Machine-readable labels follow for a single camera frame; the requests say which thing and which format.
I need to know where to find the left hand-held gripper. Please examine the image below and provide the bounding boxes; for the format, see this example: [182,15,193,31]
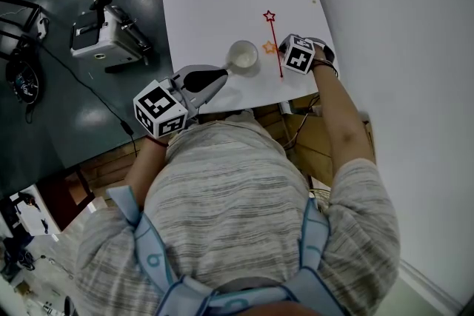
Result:
[133,64,230,139]

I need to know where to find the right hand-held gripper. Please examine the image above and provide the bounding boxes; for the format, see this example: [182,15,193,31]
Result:
[278,33,336,75]

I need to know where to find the red star stirrer stick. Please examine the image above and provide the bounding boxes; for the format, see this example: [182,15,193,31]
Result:
[262,10,284,79]

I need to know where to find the white mug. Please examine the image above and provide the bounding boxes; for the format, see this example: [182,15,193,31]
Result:
[224,39,259,77]

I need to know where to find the person's right forearm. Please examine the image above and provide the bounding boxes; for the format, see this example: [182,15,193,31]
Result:
[313,61,375,175]

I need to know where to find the person's left forearm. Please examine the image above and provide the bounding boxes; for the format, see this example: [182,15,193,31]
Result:
[124,135,171,208]

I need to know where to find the silver hard case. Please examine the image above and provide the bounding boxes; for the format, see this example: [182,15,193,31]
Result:
[70,5,153,74]

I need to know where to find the large flat cardboard sheet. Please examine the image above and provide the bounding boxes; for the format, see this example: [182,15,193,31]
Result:
[288,95,375,189]

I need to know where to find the grey striped shirt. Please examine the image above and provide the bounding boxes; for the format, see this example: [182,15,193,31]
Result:
[76,109,401,316]

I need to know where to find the dark brown cabinet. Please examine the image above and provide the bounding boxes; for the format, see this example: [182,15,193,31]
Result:
[36,164,96,232]

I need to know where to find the round black bag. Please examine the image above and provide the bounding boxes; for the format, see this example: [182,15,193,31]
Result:
[5,47,41,105]

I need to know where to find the white power strip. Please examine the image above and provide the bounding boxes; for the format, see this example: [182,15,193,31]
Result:
[36,16,51,40]

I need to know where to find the white box with black figures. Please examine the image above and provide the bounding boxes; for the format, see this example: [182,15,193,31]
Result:
[9,184,62,237]

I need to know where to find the dark wrist bracelet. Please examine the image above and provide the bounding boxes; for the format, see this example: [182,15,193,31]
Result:
[310,58,339,78]

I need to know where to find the red wrist string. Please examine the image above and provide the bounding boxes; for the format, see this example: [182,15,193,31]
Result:
[145,135,170,149]

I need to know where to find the black floor cable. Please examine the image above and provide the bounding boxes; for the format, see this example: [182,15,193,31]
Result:
[36,42,138,158]

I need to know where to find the bundle of thin cables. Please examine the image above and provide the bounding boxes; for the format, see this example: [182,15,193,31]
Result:
[283,94,321,151]

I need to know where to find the black camera handle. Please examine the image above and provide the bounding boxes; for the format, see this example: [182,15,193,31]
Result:
[88,0,113,29]

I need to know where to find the light blue harness straps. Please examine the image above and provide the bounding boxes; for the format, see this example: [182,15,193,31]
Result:
[106,185,345,316]

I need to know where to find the black metal frame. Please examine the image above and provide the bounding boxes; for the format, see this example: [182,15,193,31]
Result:
[0,0,49,49]

